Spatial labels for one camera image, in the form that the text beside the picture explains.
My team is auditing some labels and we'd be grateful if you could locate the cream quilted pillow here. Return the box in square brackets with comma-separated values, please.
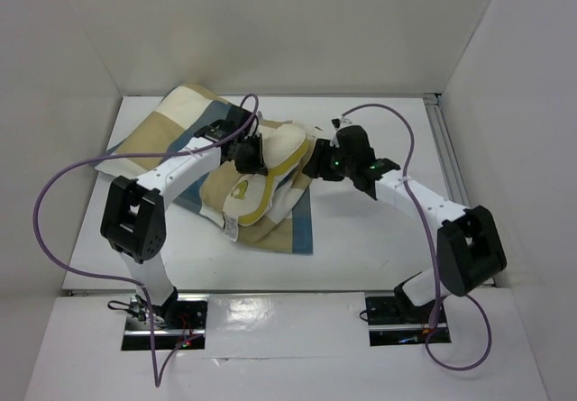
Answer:
[222, 123, 308, 242]

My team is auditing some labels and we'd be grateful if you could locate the blue beige patchwork pillowcase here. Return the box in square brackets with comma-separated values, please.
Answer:
[94, 85, 318, 254]

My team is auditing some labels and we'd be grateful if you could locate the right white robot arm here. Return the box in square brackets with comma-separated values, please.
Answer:
[304, 125, 507, 314]

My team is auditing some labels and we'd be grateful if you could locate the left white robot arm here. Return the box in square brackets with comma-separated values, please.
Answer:
[100, 108, 264, 325]

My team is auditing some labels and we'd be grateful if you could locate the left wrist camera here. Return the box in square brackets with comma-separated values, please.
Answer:
[224, 105, 260, 139]

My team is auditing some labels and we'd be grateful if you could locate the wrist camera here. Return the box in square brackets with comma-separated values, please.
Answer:
[331, 116, 353, 132]
[224, 105, 260, 139]

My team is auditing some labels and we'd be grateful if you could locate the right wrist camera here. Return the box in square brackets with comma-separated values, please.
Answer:
[331, 116, 353, 132]

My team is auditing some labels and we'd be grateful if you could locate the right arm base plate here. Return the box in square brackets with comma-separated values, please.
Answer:
[359, 293, 451, 347]

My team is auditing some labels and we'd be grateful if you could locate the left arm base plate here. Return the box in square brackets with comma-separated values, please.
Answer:
[106, 295, 208, 351]

